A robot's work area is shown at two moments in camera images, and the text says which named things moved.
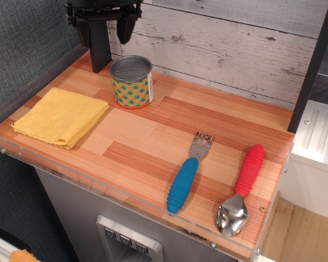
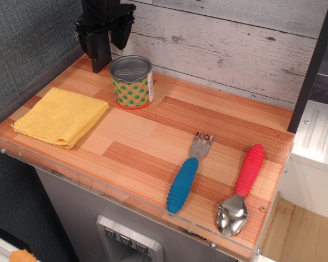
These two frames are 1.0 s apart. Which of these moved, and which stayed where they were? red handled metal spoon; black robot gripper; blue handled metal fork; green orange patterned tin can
Moved: black robot gripper
Stayed: green orange patterned tin can; red handled metal spoon; blue handled metal fork
